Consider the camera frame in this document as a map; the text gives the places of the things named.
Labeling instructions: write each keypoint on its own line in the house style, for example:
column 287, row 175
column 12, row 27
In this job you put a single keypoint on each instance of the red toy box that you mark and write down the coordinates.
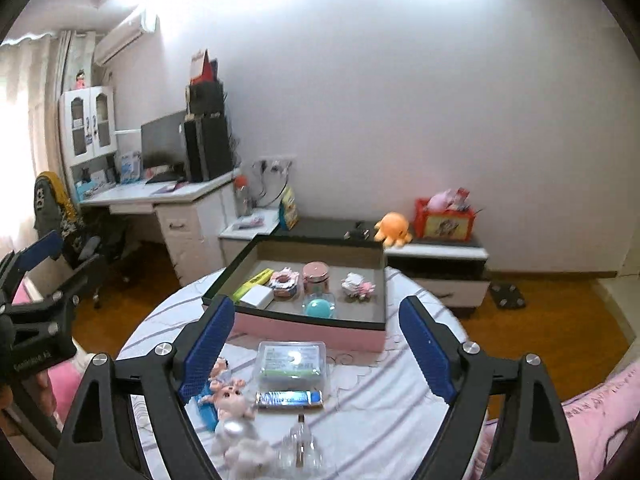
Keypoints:
column 442, row 224

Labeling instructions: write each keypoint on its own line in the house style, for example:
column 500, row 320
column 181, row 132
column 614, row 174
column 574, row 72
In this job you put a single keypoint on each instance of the black white low cabinet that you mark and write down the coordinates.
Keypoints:
column 454, row 272

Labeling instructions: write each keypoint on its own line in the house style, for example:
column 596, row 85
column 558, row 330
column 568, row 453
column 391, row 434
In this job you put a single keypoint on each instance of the black office chair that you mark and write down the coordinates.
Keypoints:
column 55, row 212

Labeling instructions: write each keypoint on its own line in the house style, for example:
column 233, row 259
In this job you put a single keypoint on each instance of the white air conditioner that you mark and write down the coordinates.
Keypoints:
column 132, row 28

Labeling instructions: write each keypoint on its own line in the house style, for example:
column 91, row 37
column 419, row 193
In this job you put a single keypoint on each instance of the white wall power strip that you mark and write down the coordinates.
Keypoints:
column 274, row 163

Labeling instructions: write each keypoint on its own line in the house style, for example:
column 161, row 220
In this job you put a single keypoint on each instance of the pink lid jar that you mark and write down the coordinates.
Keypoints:
column 316, row 278

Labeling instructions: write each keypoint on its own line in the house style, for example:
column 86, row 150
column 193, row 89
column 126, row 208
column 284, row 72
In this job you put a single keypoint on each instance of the pink white small toy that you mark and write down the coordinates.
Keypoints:
column 355, row 287

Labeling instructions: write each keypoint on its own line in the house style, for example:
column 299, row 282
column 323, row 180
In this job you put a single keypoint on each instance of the pink bed cover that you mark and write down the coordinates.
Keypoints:
column 600, row 418

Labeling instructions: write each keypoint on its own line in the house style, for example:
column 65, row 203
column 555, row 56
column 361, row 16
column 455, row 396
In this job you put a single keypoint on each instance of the clear glass perfume bottle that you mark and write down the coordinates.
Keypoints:
column 300, row 455

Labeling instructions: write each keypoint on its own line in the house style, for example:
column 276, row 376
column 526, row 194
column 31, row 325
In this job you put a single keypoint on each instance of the black computer tower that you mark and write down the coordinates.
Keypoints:
column 208, row 150

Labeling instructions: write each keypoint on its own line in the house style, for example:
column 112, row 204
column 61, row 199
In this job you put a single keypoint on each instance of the white glass door cabinet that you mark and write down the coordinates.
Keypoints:
column 87, row 124

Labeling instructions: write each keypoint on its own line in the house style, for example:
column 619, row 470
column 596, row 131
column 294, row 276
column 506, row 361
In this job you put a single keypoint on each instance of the black bathroom scale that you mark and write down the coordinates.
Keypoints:
column 506, row 296

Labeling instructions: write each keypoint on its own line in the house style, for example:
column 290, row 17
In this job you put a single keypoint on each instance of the clear cotton swab box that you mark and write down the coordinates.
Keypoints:
column 290, row 365

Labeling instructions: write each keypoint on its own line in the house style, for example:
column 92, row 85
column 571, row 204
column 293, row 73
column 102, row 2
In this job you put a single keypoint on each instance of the black speaker box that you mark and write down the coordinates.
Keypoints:
column 205, row 98

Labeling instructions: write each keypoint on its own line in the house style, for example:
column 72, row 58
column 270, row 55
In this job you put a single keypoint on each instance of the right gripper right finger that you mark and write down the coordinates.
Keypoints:
column 532, row 439

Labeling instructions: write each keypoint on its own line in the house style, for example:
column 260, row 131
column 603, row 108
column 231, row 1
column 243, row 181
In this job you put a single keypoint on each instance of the beige window curtain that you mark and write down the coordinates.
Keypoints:
column 31, row 84

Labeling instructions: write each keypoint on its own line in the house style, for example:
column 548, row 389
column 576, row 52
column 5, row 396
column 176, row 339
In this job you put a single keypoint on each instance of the pink doll figure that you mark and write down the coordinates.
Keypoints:
column 224, row 393

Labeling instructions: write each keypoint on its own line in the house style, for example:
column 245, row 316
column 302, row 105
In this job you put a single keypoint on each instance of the yellow snack bag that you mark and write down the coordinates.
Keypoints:
column 288, row 213

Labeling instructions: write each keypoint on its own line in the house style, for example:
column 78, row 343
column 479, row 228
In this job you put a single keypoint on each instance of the pink black storage box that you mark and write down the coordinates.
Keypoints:
column 356, row 326

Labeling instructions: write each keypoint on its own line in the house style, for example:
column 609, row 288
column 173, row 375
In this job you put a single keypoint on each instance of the white computer desk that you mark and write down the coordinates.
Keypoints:
column 191, row 218

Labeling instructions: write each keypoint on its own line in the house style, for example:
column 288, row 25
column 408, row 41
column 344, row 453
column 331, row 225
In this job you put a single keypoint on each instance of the pink plush toy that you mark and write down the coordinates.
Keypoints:
column 455, row 200

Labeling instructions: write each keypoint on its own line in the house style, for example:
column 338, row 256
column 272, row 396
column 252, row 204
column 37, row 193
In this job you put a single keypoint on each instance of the blue comb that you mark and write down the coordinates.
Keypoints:
column 206, row 403

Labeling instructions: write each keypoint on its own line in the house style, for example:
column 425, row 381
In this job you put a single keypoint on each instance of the yellow long box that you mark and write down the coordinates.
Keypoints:
column 262, row 278

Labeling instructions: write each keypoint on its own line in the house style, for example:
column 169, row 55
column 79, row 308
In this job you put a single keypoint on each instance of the black computer monitor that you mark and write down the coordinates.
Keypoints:
column 162, row 147

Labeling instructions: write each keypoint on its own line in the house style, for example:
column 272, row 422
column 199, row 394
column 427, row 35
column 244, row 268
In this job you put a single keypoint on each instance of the white bedside table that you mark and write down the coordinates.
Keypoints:
column 242, row 230

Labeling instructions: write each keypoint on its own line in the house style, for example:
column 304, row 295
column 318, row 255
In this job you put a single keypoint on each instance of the teal round container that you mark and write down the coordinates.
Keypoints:
column 319, row 306

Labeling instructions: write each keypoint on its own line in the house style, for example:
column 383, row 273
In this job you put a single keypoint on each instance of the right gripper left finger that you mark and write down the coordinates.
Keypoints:
column 100, row 438

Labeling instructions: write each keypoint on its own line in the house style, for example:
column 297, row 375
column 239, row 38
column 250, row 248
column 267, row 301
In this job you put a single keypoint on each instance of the orange cap water bottle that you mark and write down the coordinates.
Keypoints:
column 243, row 200

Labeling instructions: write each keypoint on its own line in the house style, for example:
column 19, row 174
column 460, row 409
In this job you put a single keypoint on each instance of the blue toothpaste box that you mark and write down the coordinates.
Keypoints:
column 289, row 399

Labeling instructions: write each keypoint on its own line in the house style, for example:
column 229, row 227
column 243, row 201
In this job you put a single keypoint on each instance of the orange octopus plush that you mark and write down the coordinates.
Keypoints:
column 393, row 230

